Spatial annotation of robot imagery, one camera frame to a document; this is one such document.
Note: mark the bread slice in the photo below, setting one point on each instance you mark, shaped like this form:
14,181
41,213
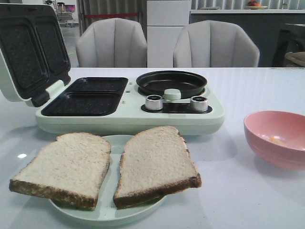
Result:
155,163
69,170

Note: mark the pink bowl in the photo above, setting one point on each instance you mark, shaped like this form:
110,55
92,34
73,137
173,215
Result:
290,127

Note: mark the green breakfast maker lid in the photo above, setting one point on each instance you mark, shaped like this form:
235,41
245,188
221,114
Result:
33,58

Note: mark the green breakfast maker base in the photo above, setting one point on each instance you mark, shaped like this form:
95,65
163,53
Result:
114,106

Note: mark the left silver control knob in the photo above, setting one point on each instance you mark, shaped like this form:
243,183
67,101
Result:
154,102

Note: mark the silver control knob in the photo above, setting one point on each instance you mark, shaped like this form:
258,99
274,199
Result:
154,102
199,103

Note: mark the right silver control knob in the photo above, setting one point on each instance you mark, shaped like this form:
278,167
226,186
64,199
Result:
199,103

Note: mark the black round frying pan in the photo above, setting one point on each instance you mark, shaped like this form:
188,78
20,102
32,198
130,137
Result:
189,84

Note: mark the left grey upholstered chair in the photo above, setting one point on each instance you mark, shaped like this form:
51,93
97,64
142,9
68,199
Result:
112,43

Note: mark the grey upholstered chair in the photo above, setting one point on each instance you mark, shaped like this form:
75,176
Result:
112,43
214,44

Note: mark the right grey upholstered chair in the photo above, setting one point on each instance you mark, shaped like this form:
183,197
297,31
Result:
214,44

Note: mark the white cabinet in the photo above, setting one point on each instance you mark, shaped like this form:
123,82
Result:
165,20

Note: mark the light green round plate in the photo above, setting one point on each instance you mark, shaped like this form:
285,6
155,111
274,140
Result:
106,213

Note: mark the grey kitchen counter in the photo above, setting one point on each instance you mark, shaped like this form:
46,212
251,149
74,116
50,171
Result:
262,26

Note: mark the fruit plate on counter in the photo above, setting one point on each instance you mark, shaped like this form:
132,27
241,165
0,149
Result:
254,5

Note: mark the dark appliance at right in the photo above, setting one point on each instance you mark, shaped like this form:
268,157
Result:
291,38

